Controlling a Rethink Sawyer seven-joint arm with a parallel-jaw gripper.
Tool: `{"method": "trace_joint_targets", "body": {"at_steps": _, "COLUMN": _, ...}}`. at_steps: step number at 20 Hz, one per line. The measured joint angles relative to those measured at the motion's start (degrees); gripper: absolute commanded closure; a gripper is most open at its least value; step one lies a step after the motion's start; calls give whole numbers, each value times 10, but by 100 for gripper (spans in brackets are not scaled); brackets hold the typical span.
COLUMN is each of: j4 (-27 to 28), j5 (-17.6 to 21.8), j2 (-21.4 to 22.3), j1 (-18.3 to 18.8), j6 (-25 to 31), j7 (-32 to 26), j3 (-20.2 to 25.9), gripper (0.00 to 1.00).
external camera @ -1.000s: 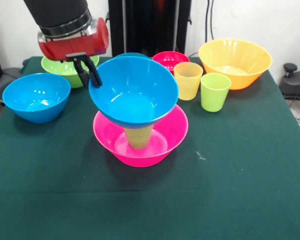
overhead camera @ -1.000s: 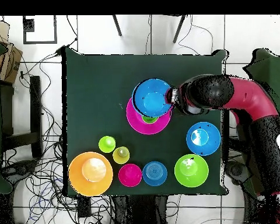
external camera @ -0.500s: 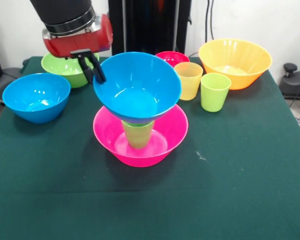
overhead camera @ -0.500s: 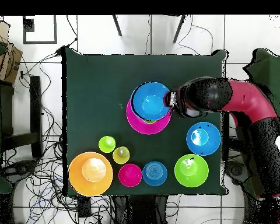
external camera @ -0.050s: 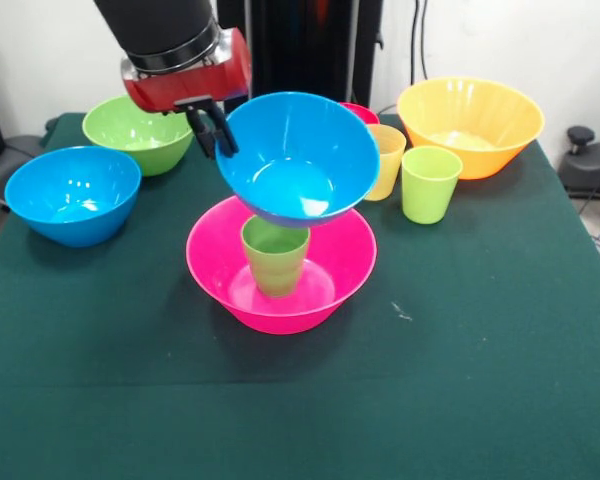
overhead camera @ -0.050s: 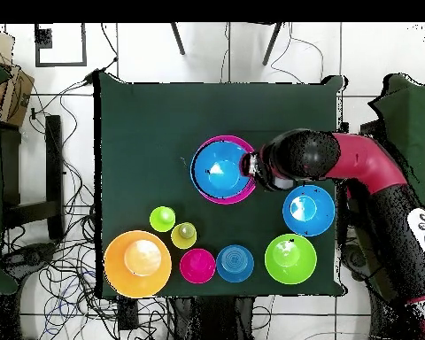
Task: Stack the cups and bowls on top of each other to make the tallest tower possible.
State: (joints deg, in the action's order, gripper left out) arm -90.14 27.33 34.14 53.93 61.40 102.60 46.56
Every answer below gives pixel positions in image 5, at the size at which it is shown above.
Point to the pink plastic bowl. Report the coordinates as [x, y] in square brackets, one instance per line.
[215, 270]

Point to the large blue plastic bowl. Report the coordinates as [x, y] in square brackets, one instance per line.
[55, 210]
[290, 140]

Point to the black knob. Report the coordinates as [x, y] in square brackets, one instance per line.
[580, 136]

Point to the yellow plastic cup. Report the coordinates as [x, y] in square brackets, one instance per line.
[390, 165]

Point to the light green plastic cup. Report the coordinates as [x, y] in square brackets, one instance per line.
[430, 200]

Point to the stepped green plastic cup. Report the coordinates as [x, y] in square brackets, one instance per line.
[275, 270]

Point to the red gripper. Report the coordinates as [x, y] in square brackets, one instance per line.
[190, 85]

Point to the green plastic bowl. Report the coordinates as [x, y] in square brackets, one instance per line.
[130, 130]

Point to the grey stand base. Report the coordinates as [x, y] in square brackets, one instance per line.
[595, 170]

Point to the dark green table cloth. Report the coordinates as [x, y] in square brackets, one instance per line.
[330, 400]

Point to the orange plastic bowl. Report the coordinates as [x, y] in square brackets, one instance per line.
[480, 110]

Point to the red plastic bowl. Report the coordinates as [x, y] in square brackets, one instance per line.
[365, 114]

